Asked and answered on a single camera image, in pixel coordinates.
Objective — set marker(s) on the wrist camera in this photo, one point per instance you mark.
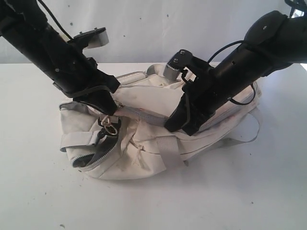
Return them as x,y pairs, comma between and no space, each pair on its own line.
92,39
181,63

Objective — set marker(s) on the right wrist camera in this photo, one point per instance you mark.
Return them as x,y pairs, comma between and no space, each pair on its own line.
181,63

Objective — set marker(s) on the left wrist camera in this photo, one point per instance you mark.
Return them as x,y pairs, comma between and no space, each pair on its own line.
92,39

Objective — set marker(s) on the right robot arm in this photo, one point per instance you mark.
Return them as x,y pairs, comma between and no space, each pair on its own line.
274,42

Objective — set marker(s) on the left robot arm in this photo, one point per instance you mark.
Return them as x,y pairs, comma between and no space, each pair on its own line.
29,12

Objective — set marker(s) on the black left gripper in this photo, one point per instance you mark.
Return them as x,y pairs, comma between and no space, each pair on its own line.
69,69

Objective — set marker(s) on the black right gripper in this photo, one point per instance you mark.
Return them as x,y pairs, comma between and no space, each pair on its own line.
212,89

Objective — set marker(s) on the white fabric backpack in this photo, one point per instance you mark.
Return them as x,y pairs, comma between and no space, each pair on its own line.
134,144

